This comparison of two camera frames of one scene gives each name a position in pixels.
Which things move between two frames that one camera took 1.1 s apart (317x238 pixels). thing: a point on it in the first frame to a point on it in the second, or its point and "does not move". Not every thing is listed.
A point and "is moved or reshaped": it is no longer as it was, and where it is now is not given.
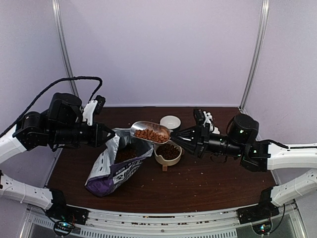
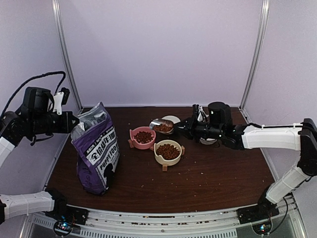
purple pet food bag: x=123 y=155 is moved or reshaped
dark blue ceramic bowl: x=171 y=121 does not move
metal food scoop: x=153 y=132 to x=165 y=125
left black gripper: x=96 y=140 to x=66 y=127
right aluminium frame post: x=257 y=55 does not move
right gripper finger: x=188 y=142 to x=184 y=132
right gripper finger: x=187 y=134 to x=186 y=123
